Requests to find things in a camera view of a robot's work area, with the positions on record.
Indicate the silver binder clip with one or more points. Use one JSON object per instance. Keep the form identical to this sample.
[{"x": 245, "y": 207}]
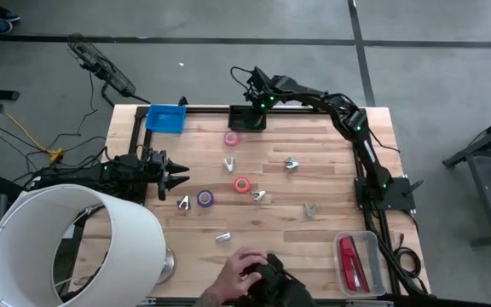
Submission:
[
  {"x": 258, "y": 195},
  {"x": 183, "y": 203},
  {"x": 311, "y": 210},
  {"x": 229, "y": 168}
]

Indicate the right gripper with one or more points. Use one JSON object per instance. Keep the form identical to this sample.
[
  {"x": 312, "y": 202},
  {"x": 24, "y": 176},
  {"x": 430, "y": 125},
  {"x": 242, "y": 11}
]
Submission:
[{"x": 259, "y": 100}]

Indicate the blue plastic bin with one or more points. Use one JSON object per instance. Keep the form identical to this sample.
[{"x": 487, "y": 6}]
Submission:
[{"x": 164, "y": 119}]

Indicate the black aluminium table frame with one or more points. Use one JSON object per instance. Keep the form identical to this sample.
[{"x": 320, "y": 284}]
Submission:
[{"x": 211, "y": 110}]

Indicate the dark metal stand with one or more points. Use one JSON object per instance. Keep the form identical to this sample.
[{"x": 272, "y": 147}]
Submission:
[{"x": 486, "y": 192}]

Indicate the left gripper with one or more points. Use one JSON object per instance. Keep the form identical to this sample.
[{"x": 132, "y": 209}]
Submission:
[{"x": 162, "y": 181}]

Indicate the clear plastic container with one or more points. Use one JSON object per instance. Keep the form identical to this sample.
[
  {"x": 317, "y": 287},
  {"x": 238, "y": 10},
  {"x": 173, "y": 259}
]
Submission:
[{"x": 375, "y": 256}]

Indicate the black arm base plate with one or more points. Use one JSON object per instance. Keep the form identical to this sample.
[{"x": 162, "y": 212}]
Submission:
[
  {"x": 141, "y": 197},
  {"x": 399, "y": 194}
]

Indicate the small silver metal cylinder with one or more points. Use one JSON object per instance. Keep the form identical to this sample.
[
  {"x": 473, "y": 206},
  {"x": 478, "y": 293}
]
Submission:
[{"x": 223, "y": 237}]

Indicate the white lamp shade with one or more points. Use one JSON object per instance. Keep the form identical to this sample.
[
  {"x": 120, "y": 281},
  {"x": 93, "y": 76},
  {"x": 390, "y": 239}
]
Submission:
[{"x": 139, "y": 239}]

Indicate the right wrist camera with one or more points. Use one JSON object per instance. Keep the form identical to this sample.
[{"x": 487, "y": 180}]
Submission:
[{"x": 257, "y": 77}]

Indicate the orange red tape roll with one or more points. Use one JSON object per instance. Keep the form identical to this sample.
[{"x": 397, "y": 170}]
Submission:
[{"x": 236, "y": 185}]

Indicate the person's forearm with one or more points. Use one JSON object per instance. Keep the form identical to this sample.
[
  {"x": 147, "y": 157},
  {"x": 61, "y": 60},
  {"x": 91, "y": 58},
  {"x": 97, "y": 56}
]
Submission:
[{"x": 211, "y": 299}]

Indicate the black plastic bin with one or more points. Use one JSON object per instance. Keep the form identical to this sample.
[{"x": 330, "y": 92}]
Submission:
[{"x": 239, "y": 121}]

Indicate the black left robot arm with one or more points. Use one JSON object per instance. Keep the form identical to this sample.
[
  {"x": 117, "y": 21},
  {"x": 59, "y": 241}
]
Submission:
[{"x": 83, "y": 175}]

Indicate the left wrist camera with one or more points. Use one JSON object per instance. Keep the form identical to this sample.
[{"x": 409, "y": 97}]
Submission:
[{"x": 157, "y": 158}]

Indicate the person's hand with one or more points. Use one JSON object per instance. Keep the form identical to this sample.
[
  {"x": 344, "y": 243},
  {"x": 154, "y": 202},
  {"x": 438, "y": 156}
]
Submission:
[{"x": 237, "y": 273}]

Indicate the red stapler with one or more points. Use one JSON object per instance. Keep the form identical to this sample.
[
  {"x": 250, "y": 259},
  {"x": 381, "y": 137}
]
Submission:
[{"x": 348, "y": 260}]

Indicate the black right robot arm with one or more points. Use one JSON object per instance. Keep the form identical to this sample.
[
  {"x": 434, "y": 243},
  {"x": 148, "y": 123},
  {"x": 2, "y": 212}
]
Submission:
[{"x": 369, "y": 158}]

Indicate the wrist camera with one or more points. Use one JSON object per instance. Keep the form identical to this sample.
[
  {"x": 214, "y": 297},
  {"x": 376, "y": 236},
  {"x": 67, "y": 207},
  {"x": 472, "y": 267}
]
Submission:
[
  {"x": 157, "y": 158},
  {"x": 257, "y": 77}
]

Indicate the metal lamp base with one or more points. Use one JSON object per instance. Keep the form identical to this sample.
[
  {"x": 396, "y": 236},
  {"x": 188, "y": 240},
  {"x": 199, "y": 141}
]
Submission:
[{"x": 169, "y": 264}]

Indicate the grey staple remover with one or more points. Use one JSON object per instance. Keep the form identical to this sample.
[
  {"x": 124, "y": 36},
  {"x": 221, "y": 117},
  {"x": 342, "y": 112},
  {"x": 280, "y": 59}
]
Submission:
[{"x": 292, "y": 163}]

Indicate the purple tape roll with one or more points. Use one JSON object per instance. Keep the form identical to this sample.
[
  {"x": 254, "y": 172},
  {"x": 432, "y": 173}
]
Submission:
[{"x": 199, "y": 198}]

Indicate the pink tape roll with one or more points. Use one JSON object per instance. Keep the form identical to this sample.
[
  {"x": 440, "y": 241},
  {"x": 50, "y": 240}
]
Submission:
[{"x": 226, "y": 138}]

